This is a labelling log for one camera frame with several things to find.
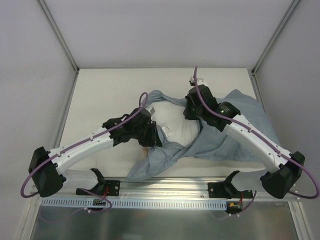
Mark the white slotted cable duct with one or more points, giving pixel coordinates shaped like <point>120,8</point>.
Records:
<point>117,203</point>

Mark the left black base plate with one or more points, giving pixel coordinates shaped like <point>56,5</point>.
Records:
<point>110,187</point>

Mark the grey-blue pillowcase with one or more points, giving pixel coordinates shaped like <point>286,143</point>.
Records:
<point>210,144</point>

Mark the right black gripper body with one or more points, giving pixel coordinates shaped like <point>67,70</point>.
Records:
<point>189,109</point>

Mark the left aluminium frame post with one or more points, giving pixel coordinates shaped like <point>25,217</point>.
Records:
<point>59,36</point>

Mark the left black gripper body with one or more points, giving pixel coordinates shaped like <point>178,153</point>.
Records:
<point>152,134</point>

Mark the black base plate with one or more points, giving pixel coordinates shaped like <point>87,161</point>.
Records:
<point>110,187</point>
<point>219,190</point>

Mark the white pillow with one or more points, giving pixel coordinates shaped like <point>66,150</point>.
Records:
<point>170,118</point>

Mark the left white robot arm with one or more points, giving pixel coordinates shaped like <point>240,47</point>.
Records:
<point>51,171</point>

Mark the aluminium mounting rail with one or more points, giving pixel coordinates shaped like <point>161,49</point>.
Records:
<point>162,188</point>

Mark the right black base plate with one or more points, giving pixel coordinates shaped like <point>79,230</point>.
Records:
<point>219,190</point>

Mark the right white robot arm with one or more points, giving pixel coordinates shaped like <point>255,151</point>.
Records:
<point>282,168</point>

